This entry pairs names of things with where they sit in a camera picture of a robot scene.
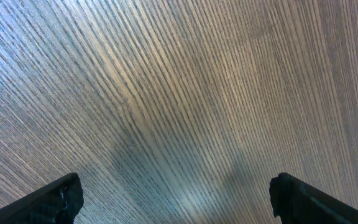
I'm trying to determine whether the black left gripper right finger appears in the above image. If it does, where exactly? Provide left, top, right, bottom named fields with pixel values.
left=269, top=172, right=358, bottom=224

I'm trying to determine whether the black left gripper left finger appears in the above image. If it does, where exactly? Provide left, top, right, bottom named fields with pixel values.
left=0, top=173, right=84, bottom=224

